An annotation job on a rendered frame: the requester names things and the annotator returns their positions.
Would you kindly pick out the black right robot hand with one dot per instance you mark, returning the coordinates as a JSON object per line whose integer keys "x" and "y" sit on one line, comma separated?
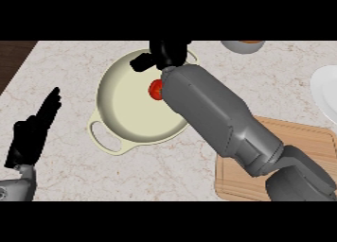
{"x": 169, "y": 53}

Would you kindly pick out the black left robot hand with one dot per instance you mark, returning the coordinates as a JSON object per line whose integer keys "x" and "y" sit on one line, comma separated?
{"x": 33, "y": 132}

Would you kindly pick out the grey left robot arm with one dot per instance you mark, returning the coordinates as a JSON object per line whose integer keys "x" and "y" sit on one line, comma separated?
{"x": 14, "y": 187}

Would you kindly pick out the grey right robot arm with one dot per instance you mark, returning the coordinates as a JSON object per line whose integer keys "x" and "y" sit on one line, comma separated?
{"x": 231, "y": 126}

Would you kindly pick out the red tomato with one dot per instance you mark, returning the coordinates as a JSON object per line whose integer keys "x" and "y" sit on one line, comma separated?
{"x": 156, "y": 89}

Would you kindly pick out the wooden cutting board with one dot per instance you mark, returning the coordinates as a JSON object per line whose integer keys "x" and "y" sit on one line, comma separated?
{"x": 311, "y": 151}

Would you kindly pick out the grey bowl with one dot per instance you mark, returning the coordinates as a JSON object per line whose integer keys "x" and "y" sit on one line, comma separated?
{"x": 243, "y": 46}

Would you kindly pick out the white plate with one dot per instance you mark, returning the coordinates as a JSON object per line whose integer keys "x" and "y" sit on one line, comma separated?
{"x": 332, "y": 94}

